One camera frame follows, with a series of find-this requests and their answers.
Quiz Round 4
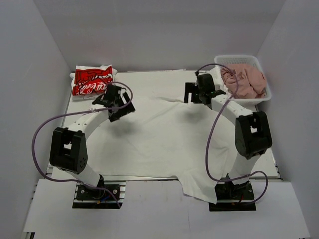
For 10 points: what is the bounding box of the pink t-shirt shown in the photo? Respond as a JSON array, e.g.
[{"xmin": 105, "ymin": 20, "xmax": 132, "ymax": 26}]
[{"xmin": 221, "ymin": 63, "xmax": 267, "ymax": 99}]

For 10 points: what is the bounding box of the white t-shirt black graphic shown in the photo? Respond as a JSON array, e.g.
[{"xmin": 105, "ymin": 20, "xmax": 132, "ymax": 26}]
[{"xmin": 87, "ymin": 97, "xmax": 236, "ymax": 203}]

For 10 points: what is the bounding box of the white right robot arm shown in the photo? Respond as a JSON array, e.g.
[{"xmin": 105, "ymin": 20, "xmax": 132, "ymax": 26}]
[{"xmin": 184, "ymin": 72, "xmax": 272, "ymax": 188}]

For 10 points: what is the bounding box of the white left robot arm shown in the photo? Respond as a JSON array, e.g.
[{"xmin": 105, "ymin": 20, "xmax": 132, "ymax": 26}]
[{"xmin": 49, "ymin": 84, "xmax": 135, "ymax": 192}]

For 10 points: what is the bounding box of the folded red coca-cola t-shirt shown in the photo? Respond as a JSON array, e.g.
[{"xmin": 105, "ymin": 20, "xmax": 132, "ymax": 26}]
[{"xmin": 69, "ymin": 65, "xmax": 118, "ymax": 101}]

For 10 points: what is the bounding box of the white plastic basket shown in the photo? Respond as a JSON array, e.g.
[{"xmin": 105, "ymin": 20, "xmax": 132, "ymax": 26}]
[{"xmin": 214, "ymin": 55, "xmax": 272, "ymax": 106}]

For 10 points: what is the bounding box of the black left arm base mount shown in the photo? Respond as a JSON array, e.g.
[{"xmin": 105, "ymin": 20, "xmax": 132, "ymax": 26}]
[{"xmin": 72, "ymin": 181, "xmax": 126, "ymax": 209}]

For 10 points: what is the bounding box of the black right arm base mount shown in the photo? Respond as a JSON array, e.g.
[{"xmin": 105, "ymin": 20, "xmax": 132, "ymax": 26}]
[{"xmin": 208, "ymin": 175, "xmax": 256, "ymax": 212}]

